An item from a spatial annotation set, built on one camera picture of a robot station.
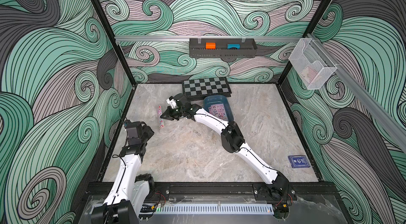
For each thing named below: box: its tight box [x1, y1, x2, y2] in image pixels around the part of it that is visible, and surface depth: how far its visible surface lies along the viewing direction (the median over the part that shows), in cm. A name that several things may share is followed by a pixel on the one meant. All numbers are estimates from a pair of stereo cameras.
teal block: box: [227, 43, 241, 50], surface depth 97 cm
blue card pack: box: [287, 154, 311, 169], surface depth 83 cm
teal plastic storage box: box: [203, 94, 235, 123], surface depth 106 cm
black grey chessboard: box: [181, 76, 233, 101], surface depth 116 cm
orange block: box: [205, 42, 217, 50], surface depth 97 cm
